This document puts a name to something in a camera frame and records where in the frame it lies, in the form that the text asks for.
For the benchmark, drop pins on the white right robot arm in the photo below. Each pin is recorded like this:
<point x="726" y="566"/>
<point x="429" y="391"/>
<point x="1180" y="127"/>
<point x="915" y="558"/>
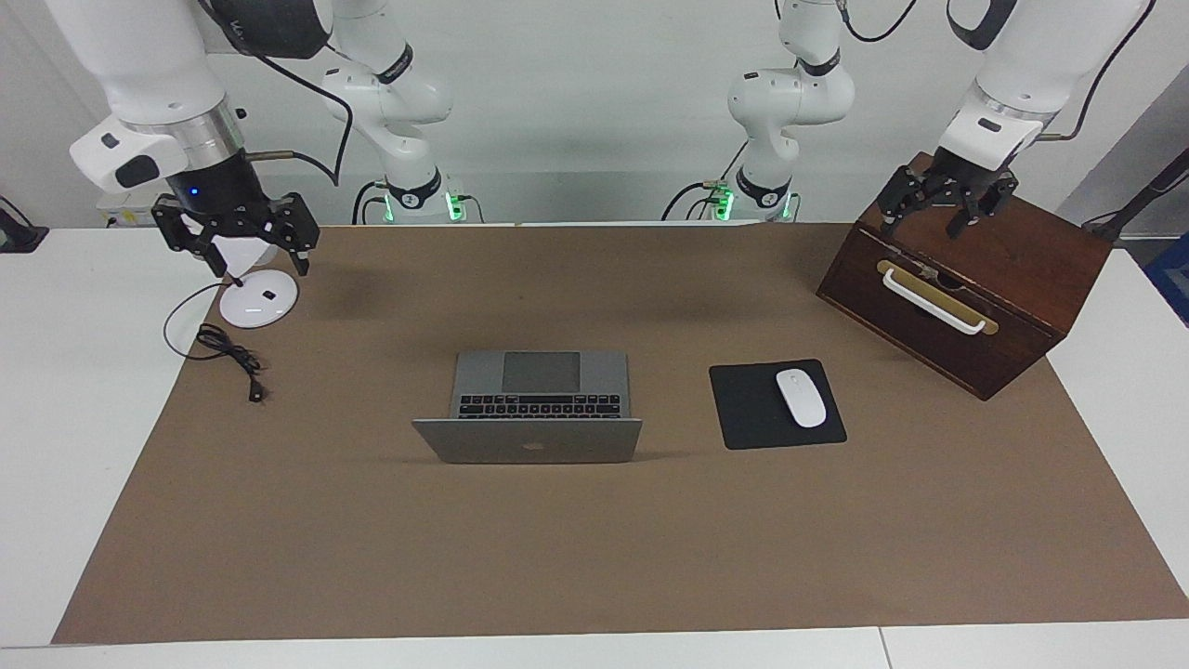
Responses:
<point x="139" y="56"/>

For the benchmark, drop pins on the black stand pole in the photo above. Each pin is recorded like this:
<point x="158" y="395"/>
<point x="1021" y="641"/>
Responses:
<point x="1152" y="190"/>

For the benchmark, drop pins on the silver apple laptop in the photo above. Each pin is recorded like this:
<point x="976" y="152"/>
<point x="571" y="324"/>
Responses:
<point x="520" y="441"/>

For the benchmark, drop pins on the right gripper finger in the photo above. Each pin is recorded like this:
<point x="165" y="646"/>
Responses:
<point x="302" y="228"/>
<point x="181" y="228"/>

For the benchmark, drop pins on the white power strip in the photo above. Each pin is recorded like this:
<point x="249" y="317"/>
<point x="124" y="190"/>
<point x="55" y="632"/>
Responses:
<point x="121" y="212"/>

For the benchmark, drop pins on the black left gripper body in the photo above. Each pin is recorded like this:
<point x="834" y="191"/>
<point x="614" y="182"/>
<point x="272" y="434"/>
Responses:
<point x="966" y="177"/>

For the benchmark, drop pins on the blue object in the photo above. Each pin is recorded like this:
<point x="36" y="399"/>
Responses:
<point x="1175" y="274"/>

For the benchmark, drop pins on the dark brown wooden box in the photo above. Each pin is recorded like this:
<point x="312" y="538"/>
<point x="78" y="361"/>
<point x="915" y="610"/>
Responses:
<point x="1022" y="279"/>

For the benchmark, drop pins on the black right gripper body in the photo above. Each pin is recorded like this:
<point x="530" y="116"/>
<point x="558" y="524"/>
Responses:
<point x="223" y="190"/>

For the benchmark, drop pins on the white desk lamp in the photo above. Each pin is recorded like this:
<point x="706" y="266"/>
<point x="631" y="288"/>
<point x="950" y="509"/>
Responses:
<point x="260" y="302"/>

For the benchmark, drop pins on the brown table mat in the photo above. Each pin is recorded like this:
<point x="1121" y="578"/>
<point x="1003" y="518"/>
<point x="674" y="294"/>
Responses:
<point x="594" y="557"/>

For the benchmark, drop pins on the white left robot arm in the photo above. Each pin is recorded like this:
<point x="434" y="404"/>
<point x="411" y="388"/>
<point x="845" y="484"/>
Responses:
<point x="790" y="102"/>

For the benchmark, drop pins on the black clamp mount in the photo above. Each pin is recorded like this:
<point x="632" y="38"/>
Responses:
<point x="14" y="237"/>

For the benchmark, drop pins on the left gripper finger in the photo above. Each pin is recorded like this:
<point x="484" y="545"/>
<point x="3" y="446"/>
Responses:
<point x="985" y="204"/>
<point x="906" y="190"/>

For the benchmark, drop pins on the black mouse pad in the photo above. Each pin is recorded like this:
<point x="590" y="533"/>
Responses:
<point x="743" y="409"/>

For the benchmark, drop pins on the white computer mouse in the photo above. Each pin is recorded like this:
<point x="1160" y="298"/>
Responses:
<point x="801" y="398"/>

